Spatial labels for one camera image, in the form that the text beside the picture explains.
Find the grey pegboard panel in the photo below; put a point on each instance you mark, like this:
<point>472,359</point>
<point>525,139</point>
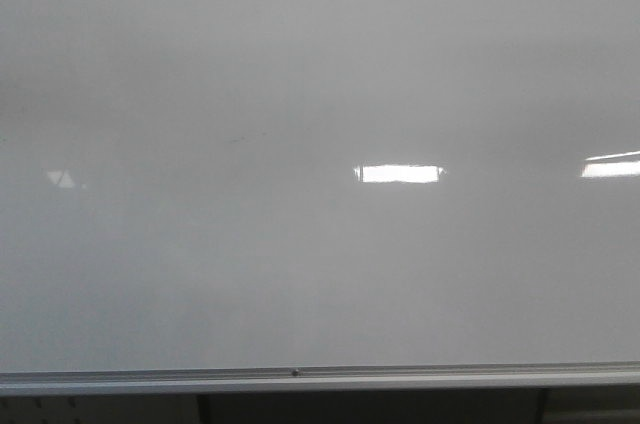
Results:
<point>100,409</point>

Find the grey panel lower right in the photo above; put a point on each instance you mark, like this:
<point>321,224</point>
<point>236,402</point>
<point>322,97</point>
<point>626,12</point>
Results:
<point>600,404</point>

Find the white whiteboard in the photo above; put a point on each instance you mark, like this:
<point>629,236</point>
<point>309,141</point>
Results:
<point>217,184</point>

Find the dark panel below whiteboard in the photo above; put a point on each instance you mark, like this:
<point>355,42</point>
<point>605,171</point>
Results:
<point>392,406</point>

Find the aluminium whiteboard bottom frame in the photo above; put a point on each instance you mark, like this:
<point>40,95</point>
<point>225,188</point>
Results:
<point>358,378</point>

